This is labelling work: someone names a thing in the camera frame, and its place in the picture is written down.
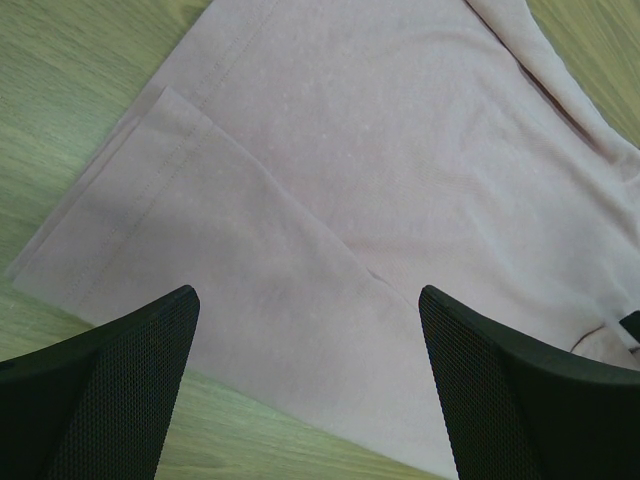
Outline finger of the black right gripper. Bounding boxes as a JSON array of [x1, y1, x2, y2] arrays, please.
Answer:
[[620, 310, 640, 343]]

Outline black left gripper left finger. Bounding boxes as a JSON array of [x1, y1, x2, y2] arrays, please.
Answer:
[[1, 286, 200, 479]]

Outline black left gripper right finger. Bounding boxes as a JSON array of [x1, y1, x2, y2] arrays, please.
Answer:
[[419, 286, 639, 479]]

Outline dusty pink graphic t-shirt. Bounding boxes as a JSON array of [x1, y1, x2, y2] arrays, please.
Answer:
[[8, 1, 639, 479]]

